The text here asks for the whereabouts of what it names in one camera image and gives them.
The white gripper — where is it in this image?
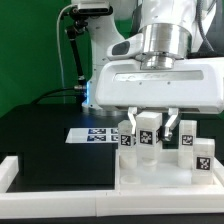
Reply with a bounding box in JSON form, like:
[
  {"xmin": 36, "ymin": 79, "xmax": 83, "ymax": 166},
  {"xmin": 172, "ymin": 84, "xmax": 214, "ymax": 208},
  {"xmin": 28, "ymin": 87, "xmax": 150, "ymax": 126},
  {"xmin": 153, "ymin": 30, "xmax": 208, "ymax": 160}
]
[{"xmin": 95, "ymin": 57, "xmax": 224, "ymax": 141}]

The white square table top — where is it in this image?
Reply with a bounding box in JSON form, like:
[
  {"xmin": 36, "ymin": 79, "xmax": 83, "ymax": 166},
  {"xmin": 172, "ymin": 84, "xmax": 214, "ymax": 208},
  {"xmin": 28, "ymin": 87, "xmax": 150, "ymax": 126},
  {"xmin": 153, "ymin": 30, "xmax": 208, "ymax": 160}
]
[{"xmin": 115, "ymin": 150, "xmax": 224, "ymax": 191}]

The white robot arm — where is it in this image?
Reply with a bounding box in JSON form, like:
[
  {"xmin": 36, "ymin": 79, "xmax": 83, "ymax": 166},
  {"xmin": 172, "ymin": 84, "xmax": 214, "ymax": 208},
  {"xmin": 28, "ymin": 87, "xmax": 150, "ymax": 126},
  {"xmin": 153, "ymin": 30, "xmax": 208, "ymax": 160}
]
[{"xmin": 70, "ymin": 0, "xmax": 224, "ymax": 141}]

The white sheet with fiducial markers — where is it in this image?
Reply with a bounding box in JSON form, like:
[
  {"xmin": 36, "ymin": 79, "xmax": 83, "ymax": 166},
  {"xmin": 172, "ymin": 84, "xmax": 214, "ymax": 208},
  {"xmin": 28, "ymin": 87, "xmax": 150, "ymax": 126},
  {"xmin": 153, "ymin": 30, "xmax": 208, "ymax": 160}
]
[{"xmin": 65, "ymin": 128, "xmax": 118, "ymax": 144}]

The white front obstacle bar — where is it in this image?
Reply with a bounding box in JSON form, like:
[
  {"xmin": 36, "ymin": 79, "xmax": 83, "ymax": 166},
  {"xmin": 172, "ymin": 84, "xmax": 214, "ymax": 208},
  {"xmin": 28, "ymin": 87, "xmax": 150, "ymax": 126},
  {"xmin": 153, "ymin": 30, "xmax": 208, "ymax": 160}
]
[{"xmin": 0, "ymin": 188, "xmax": 224, "ymax": 219}]

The white obstacle bar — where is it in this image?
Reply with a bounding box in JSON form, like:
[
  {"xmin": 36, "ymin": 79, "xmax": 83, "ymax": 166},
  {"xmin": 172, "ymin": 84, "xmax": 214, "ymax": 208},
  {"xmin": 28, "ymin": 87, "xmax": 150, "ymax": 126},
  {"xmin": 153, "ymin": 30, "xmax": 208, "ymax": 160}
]
[
  {"xmin": 0, "ymin": 156, "xmax": 19, "ymax": 193},
  {"xmin": 0, "ymin": 188, "xmax": 224, "ymax": 219}
]

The white left obstacle bar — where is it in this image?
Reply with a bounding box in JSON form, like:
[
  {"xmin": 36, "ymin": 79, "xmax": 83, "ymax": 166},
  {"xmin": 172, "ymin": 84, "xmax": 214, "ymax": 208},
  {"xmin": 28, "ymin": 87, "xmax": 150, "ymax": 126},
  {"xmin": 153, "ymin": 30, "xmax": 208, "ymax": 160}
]
[{"xmin": 0, "ymin": 156, "xmax": 19, "ymax": 193}]

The black cable on table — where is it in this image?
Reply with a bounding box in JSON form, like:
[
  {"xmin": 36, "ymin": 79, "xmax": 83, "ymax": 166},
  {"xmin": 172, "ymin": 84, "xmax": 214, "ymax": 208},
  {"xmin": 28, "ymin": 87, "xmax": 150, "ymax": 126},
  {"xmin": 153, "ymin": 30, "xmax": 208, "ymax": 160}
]
[{"xmin": 30, "ymin": 87, "xmax": 88, "ymax": 105}]

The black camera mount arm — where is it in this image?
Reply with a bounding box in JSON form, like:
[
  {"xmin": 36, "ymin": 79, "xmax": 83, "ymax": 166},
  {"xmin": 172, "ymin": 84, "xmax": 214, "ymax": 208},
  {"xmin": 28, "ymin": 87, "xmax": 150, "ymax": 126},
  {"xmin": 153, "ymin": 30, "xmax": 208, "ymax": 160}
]
[{"xmin": 65, "ymin": 19, "xmax": 88, "ymax": 86}]

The grey braided wrist cable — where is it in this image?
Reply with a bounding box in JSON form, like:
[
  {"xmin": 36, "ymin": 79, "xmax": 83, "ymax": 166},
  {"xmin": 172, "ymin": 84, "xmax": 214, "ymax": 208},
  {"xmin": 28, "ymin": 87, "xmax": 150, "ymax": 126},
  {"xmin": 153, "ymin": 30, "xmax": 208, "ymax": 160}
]
[{"xmin": 195, "ymin": 0, "xmax": 216, "ymax": 53}]

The camera on robot top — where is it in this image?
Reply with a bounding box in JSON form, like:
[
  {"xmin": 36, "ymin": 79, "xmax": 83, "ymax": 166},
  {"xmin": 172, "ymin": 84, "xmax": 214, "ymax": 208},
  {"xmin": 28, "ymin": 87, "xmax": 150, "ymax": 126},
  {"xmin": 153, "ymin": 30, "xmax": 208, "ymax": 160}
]
[{"xmin": 71, "ymin": 0, "xmax": 113, "ymax": 15}]

